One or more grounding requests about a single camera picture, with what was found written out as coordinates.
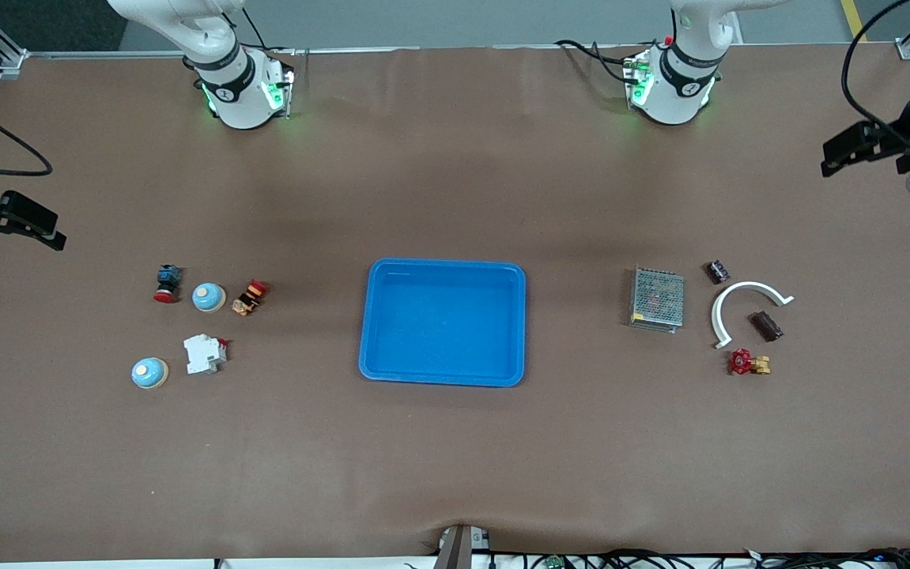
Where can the short dark electrolytic capacitor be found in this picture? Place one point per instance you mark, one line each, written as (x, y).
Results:
(718, 272)

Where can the blue desk bell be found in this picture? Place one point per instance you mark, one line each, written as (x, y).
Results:
(149, 374)
(208, 298)

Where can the long dark electrolytic capacitor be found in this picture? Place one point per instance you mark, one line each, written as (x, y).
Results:
(766, 325)

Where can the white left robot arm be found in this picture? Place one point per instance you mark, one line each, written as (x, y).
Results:
(676, 87)

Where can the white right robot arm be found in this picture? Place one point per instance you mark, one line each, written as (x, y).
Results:
(233, 87)

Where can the blue plastic tray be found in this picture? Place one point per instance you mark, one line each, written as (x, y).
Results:
(443, 324)

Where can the white curved plastic clamp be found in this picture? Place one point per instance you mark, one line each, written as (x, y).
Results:
(749, 286)

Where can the white circuit breaker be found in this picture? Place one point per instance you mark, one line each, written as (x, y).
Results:
(203, 355)

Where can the orange red emergency button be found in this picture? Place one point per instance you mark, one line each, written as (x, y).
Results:
(249, 298)

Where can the metal mesh power supply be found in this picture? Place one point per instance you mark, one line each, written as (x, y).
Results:
(657, 300)

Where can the red pushbutton blue switch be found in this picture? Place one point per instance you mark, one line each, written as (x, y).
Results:
(168, 278)

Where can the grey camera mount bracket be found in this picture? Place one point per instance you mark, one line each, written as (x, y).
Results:
(458, 549)

